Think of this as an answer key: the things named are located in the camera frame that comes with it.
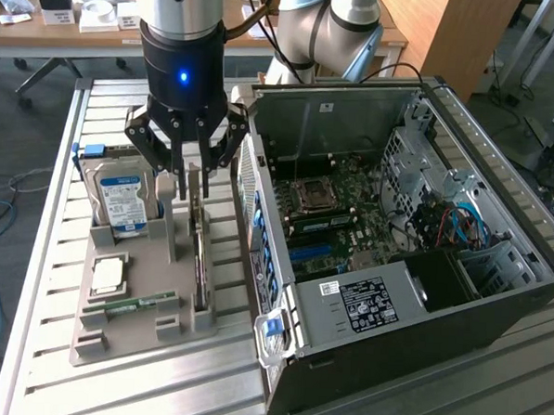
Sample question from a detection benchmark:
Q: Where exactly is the silver CPU chip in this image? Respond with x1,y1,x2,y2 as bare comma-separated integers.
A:
89,255,127,296

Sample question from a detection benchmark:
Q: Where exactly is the blue case latch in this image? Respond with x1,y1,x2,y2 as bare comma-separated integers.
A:
260,308,286,344

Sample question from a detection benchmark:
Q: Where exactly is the wooden desk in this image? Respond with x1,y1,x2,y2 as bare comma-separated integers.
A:
0,0,412,128

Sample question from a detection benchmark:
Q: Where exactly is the white tape roll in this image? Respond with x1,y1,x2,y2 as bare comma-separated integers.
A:
82,0,116,23

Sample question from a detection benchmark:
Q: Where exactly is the red wire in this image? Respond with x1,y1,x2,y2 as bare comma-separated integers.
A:
434,209,469,250

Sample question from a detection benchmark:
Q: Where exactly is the black cable over case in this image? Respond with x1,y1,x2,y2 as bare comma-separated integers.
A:
378,58,453,93

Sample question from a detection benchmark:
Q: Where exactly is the white floor cable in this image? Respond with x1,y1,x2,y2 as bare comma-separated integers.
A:
0,163,55,196

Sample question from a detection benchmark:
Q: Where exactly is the white box with black top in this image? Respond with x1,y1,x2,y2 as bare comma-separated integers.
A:
36,0,78,28

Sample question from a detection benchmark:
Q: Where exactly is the black graphics card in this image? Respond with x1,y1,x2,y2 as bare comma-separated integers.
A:
181,161,218,315

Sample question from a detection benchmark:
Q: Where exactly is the wooden cabinet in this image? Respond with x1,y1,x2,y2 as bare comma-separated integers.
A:
373,0,524,106

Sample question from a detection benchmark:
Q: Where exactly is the white labelled box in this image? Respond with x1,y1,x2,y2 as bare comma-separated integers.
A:
114,0,143,32

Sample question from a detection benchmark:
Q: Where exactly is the white paper stack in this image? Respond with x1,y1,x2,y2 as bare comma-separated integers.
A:
240,3,280,40

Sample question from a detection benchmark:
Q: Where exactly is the blue wire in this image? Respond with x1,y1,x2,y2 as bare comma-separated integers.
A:
441,201,495,252

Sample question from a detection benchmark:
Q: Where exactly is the hard disk with blue carrier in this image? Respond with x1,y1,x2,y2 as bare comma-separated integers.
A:
67,136,168,242

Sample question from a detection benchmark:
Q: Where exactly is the green motherboard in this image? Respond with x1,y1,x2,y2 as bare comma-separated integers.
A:
265,149,430,291

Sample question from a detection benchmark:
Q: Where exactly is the metal CPU socket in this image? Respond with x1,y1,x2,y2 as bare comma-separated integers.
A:
288,175,341,216

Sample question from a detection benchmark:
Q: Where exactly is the white label card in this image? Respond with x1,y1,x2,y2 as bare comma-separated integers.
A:
0,11,33,27

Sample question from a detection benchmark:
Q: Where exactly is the grey parts rack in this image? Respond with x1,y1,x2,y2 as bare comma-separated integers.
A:
67,167,228,375

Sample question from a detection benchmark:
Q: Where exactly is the silver disk bay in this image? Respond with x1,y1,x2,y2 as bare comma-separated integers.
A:
456,238,541,301

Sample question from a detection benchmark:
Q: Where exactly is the black open PC case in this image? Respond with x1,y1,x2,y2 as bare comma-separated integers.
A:
213,65,554,415

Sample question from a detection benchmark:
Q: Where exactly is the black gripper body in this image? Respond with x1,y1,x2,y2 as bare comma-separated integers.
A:
134,17,236,144

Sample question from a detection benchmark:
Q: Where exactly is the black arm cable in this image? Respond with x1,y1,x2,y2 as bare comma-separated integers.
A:
220,0,312,78

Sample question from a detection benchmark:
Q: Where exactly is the silver chipset heatsink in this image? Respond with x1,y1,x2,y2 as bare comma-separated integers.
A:
351,252,374,272

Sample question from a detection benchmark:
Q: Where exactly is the white desk frame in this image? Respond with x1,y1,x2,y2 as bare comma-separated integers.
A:
495,0,554,125

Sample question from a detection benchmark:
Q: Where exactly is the flat white box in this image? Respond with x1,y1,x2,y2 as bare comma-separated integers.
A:
78,15,122,35

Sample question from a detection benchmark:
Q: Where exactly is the grey power supply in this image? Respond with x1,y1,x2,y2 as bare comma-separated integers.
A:
290,257,431,358

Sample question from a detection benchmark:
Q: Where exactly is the loose green RAM stick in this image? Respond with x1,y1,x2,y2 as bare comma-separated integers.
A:
83,286,181,318

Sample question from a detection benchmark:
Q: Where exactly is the blue expansion slot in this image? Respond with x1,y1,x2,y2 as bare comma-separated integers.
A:
289,243,341,264

